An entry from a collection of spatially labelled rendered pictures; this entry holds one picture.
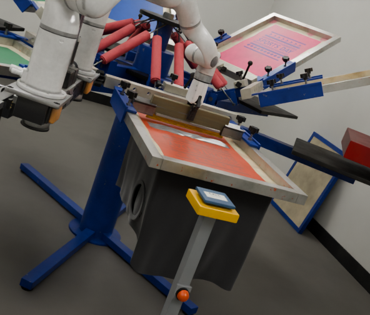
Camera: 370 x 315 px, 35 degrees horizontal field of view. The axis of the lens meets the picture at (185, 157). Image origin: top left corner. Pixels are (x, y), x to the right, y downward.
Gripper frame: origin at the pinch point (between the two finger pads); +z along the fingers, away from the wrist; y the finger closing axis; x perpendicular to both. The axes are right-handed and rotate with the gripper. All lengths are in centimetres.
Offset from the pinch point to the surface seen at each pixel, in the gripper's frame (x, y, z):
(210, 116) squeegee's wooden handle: 9.0, 1.4, -1.9
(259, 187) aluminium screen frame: 10, 61, 5
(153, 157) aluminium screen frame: -29, 61, 4
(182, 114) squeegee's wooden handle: -3.5, 1.4, 0.8
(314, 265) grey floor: 167, -100, 102
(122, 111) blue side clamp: -30.3, 9.9, 4.4
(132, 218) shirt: -23, 44, 33
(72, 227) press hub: -14, -82, 101
